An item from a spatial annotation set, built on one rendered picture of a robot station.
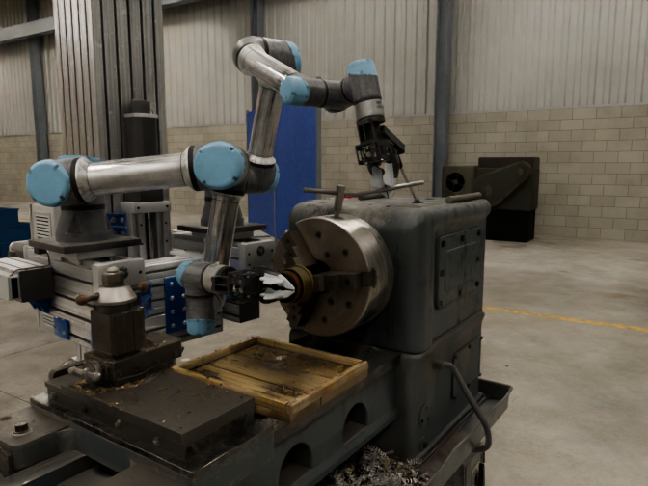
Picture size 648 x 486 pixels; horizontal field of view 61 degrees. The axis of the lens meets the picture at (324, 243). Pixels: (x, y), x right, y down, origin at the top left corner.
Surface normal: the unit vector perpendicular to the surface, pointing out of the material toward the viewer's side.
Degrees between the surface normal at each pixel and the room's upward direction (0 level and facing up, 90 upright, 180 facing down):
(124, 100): 90
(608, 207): 90
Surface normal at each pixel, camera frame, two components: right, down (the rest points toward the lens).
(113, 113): 0.76, 0.09
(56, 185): -0.13, 0.15
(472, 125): -0.54, 0.12
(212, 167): 0.13, 0.13
